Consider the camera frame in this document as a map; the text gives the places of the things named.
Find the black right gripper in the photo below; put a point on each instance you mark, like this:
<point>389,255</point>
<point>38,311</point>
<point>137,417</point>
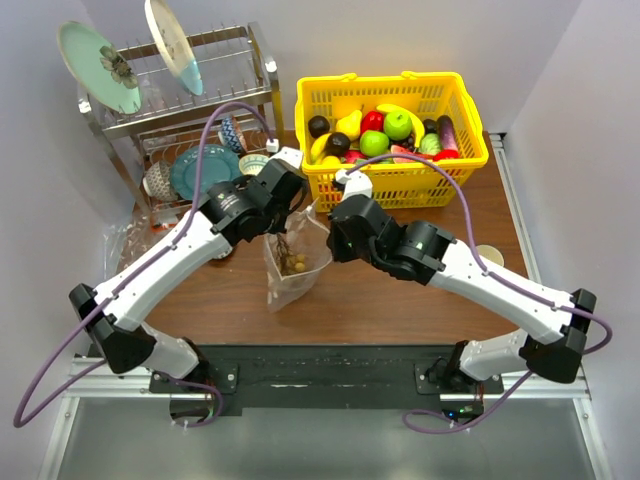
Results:
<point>339,253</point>

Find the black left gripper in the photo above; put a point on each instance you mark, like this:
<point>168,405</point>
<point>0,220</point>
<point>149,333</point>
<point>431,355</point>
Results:
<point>280,225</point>

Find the clear polka dot zip bag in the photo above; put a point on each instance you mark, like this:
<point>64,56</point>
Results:
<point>307,235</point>

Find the brown longan bunch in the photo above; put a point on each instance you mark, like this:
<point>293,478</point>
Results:
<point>288,262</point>

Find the green apple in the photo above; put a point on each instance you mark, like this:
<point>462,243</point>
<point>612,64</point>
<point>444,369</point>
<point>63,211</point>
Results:
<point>373,143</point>
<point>397,125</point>

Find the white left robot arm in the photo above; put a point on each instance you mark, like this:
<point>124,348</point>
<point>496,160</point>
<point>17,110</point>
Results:
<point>113,313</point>

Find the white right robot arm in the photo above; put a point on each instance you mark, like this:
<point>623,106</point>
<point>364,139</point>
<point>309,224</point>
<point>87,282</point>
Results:
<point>552,325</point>

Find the yellow teal patterned bowl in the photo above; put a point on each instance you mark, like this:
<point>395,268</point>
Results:
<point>252,164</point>

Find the yellow lemon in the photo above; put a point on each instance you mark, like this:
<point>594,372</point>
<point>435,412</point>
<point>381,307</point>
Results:
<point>331,161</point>

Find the yellow plastic basket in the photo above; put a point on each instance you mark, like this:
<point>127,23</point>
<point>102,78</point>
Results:
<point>405,185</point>

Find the blue zigzag bowl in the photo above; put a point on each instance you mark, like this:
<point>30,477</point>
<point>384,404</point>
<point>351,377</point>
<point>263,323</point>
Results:
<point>231,135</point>

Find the dark mangosteen back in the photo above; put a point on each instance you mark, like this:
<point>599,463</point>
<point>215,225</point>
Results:
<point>318,126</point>

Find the dark mangosteen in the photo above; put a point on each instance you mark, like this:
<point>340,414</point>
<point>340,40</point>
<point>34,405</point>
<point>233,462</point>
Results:
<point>337,144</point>
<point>318,126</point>

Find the dark mangosteen front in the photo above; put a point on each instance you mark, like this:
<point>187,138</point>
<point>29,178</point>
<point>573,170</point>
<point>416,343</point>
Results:
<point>337,144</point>

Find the watermelon slice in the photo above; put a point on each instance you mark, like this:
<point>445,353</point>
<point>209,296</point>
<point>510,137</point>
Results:
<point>398,154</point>

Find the yellow pear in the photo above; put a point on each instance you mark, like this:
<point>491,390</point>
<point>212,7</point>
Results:
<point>350,125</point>

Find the dark purple grapes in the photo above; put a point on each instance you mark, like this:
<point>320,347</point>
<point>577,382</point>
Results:
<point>407,143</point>

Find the red bell pepper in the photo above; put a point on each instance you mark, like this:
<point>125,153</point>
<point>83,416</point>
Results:
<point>372,121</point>

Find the green cabbage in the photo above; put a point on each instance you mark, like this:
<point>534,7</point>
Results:
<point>430,144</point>

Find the grey patterned bowl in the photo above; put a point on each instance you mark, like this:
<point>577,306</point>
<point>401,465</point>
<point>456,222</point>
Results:
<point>156,182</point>

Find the yellow banana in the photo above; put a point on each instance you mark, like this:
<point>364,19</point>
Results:
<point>418,129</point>

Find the purple eggplant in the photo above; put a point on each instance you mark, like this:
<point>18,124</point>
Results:
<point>446,132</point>

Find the cream ceramic mug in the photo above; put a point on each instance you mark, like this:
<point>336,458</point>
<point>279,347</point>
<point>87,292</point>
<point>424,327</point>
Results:
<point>490,255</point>

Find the metal dish rack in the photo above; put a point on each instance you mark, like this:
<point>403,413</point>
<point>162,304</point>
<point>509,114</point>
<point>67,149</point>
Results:
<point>236,64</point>

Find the spare clear plastic bags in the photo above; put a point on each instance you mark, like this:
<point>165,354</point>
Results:
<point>128,240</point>

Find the cream and blue plate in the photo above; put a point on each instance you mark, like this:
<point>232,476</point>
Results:
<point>173,46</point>

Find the mint green flower plate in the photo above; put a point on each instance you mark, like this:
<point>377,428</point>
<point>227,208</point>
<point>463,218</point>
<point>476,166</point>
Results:
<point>98,66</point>

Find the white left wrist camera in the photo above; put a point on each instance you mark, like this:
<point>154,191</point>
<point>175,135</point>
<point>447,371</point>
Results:
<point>291,156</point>

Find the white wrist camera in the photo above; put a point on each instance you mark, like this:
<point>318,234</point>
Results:
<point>291,156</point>
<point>353,184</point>

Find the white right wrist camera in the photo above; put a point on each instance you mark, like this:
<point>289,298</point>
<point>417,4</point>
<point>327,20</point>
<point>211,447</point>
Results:
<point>353,184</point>

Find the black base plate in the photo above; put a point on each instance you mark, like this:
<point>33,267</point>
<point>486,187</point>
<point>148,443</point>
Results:
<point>397,377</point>

